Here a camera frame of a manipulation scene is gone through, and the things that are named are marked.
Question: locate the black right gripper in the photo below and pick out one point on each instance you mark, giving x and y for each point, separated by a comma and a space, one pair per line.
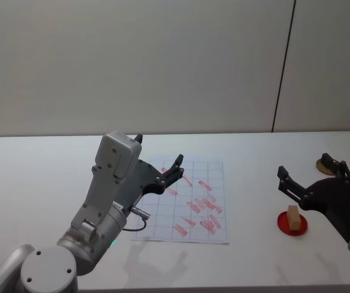
336, 198

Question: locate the round tan disc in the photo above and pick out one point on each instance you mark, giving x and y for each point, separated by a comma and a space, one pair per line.
320, 168

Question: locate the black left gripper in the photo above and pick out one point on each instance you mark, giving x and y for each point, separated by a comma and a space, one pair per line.
145, 177

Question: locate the small wooden block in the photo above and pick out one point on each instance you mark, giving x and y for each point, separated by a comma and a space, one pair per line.
293, 217

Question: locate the white grid paper, red stamps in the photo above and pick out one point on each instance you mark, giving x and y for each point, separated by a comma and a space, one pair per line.
168, 219

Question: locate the round red disc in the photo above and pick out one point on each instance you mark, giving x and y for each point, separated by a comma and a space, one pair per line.
283, 224

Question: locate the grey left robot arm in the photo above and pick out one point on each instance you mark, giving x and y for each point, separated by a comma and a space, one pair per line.
101, 195

